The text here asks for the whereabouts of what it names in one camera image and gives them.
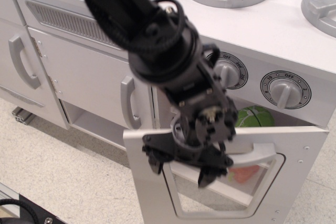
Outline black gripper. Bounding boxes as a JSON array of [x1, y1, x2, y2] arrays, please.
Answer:
[[142, 133, 233, 188]]

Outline white oven door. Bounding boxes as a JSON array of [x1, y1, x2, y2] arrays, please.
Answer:
[[123, 126, 329, 223]]

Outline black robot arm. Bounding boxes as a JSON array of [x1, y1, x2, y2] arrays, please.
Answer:
[[85, 0, 238, 188]]

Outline red toy bell pepper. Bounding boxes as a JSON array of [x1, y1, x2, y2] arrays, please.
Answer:
[[229, 165, 260, 184]]

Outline green toy cabbage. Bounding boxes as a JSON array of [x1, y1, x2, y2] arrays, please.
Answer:
[[235, 105, 275, 127]]

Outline grey middle control knob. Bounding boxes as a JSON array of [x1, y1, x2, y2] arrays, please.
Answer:
[[214, 52, 248, 89]]

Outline grey control knob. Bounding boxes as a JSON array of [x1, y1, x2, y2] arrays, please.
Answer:
[[214, 52, 248, 89], [260, 70, 311, 110]]

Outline grey right control knob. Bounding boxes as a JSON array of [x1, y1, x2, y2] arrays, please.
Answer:
[[260, 70, 311, 110]]

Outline white cabinet door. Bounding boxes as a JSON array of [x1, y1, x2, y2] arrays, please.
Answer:
[[29, 28, 154, 144]]

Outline white toy kitchen unit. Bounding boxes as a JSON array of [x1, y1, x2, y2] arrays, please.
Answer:
[[0, 0, 336, 177]]

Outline white left fridge door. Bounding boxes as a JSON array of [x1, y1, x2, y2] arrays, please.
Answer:
[[1, 19, 69, 129]]

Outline silver vent grille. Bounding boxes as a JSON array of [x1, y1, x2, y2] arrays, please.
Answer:
[[26, 0, 121, 50]]

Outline silver stove burner right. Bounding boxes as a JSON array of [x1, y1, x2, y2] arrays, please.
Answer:
[[301, 0, 335, 37]]

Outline silver oven door handle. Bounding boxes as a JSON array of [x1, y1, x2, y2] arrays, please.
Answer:
[[228, 143, 277, 168]]

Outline silver cabinet door handle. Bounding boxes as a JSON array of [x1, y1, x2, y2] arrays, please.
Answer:
[[120, 76, 141, 129]]

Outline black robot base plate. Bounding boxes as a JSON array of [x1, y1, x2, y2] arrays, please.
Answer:
[[0, 194, 66, 224]]

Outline aluminium frame rail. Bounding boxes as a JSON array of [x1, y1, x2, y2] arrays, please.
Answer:
[[12, 107, 35, 125]]

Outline silver fridge door handle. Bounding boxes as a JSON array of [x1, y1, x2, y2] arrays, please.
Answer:
[[8, 35, 40, 90]]

